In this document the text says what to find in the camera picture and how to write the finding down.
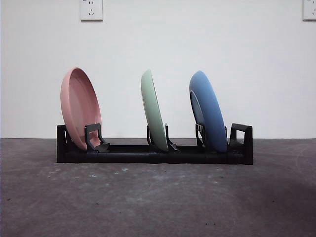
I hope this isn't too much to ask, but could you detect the green plate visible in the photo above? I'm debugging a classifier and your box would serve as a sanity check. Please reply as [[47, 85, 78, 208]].
[[140, 69, 170, 152]]

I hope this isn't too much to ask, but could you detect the blue plate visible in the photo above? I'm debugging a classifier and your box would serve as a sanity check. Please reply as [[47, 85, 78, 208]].
[[189, 70, 228, 153]]

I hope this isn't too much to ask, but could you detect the pink plate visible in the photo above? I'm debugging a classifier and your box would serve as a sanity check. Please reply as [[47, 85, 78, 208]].
[[60, 67, 102, 151]]

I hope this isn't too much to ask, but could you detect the black plate rack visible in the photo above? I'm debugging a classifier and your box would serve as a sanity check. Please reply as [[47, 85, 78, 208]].
[[56, 122, 254, 165]]

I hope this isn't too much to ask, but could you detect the white wall socket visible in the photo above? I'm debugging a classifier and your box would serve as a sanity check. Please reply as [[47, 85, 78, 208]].
[[302, 0, 316, 22], [80, 0, 104, 22]]

